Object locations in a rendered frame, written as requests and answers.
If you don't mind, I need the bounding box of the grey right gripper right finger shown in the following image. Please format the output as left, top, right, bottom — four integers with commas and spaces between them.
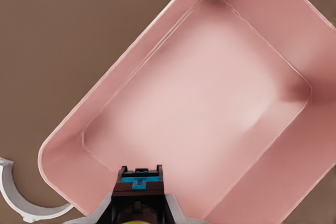
164, 193, 211, 224

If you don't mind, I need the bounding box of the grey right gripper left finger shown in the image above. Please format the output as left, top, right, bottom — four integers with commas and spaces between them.
64, 192, 113, 224

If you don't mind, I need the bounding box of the yellow button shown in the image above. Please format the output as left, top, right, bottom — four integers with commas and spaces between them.
110, 164, 169, 224

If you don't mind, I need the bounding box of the pink storage box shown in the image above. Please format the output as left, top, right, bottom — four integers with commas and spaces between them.
37, 0, 336, 224

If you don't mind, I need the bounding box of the white curved ring piece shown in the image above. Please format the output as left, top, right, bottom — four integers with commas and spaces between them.
0, 156, 77, 222

